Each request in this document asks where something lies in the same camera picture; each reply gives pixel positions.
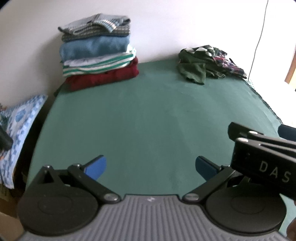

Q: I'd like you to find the cardboard box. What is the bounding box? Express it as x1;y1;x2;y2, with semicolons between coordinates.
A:
0;198;23;241

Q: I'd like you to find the grey striped sweater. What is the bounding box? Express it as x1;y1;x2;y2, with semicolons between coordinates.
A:
58;13;131;42

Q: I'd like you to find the blue sweater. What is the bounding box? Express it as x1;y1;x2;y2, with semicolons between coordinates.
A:
60;36;130;63

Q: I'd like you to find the black cable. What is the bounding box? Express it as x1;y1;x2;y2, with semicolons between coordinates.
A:
248;0;269;80

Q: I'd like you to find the green table cover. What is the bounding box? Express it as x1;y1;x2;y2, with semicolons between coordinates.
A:
25;59;288;237

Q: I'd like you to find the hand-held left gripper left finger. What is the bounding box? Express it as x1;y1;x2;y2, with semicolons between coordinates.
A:
35;155;121;205

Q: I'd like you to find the red sweater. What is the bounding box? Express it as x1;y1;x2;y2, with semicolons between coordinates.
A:
65;57;139;91

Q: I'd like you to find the white folded garment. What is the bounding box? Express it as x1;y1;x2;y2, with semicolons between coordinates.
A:
63;45;137;67

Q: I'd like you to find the brown wooden panel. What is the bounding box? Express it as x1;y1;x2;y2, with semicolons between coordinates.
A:
285;43;296;87

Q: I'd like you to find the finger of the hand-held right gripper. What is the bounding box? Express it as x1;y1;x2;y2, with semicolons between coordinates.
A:
278;125;296;141
228;122;296;160

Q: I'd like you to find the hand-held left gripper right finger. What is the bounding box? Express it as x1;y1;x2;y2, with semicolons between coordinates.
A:
182;156;250;205

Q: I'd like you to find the green white striped shirt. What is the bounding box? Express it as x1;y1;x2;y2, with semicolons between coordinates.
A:
62;50;137;78

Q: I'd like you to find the green white striped cardigan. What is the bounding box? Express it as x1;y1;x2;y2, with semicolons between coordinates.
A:
178;45;247;85

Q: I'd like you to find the blue white patterned cloth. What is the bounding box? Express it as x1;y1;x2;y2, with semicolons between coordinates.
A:
0;95;48;189

